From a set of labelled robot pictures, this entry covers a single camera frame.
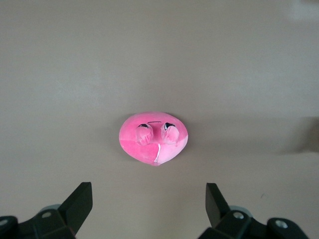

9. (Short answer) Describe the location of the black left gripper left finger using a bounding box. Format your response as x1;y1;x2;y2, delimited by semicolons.
0;182;93;239

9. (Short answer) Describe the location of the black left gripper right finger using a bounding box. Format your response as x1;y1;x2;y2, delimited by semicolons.
205;183;310;239

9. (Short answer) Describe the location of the pink round plush toy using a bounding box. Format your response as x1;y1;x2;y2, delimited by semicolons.
118;111;189;167

